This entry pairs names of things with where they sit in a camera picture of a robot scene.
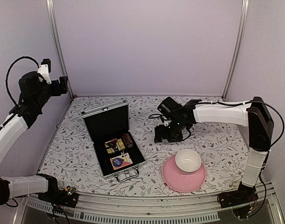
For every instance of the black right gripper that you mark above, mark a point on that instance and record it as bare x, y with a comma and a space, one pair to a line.
159, 135

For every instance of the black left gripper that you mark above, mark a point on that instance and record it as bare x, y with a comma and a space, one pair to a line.
58, 90

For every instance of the blue gold card deck box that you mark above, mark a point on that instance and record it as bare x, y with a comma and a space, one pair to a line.
121, 148

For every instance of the pink card deck box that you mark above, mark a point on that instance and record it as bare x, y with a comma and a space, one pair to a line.
126, 158

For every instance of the aluminium poker case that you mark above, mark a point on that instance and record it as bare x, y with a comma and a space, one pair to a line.
106, 123

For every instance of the black triangular card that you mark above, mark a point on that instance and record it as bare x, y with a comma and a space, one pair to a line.
111, 144

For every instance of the blue dealer button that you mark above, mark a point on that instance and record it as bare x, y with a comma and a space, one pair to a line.
117, 162

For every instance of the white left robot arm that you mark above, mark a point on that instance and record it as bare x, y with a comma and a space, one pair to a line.
20, 119

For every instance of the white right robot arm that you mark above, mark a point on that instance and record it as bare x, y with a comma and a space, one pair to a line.
235, 135

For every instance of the white bowl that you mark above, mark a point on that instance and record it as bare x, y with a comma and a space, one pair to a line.
188, 161

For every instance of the pink plate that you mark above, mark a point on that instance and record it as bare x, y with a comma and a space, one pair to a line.
180, 182

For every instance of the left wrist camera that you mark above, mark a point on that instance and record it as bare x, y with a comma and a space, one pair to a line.
45, 69

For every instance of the right aluminium frame post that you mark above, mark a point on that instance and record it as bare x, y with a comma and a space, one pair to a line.
237, 48

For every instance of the aluminium frame post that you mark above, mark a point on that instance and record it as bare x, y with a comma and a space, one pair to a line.
56, 37
237, 48

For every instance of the left aluminium frame post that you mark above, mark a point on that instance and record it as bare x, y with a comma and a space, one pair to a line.
56, 37

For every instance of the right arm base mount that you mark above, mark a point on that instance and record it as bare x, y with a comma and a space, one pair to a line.
236, 197

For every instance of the front aluminium rail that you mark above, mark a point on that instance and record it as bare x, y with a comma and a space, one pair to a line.
193, 209

